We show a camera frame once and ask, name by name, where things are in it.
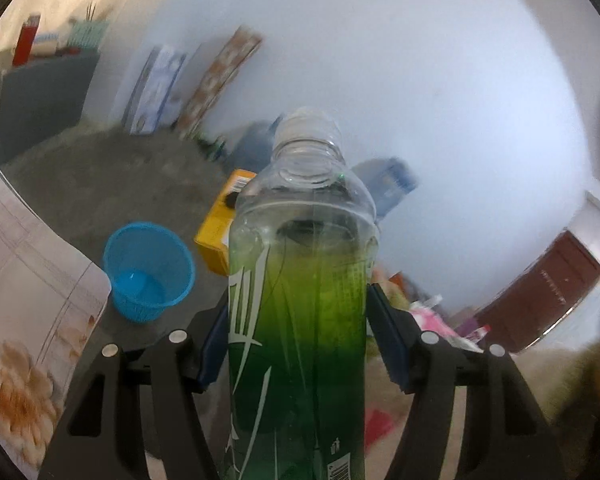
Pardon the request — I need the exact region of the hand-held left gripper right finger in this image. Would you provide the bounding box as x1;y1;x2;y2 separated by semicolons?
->
367;282;566;480

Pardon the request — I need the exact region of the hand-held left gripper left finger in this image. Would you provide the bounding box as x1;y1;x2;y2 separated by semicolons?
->
37;290;231;480

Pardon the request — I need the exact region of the green plastic bottle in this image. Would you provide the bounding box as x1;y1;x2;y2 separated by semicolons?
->
225;107;381;480

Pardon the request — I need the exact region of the blue plastic basket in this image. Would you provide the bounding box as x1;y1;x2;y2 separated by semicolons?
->
103;221;197;323

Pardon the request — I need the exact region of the pink snack wrapper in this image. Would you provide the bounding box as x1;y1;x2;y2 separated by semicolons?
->
410;302;461;342

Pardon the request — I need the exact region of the red wrapper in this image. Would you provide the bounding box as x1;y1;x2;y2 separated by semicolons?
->
365;407;401;443

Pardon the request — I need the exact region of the red and white tube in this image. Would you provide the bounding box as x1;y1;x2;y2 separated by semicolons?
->
457;324;492;346

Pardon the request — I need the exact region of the yellow cardboard box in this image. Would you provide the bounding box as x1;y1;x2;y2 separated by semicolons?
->
194;169;257;276

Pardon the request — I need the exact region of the brown door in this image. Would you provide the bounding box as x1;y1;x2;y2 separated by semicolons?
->
475;230;600;353

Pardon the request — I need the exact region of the floral tablecloth table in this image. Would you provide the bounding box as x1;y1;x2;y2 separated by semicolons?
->
0;157;112;478

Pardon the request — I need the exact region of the white and blue flat box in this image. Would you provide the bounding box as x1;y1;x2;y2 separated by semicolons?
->
122;45;191;136

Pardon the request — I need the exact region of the floral patterned board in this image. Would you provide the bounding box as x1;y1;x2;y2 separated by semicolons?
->
177;26;263;141

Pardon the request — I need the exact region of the grey cabinet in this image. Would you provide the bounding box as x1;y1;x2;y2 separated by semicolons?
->
0;50;103;163

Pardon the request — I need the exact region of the green patterned box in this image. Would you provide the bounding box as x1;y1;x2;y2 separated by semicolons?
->
67;17;108;51

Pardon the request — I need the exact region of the red bottle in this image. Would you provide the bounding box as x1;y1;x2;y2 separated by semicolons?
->
12;14;42;67

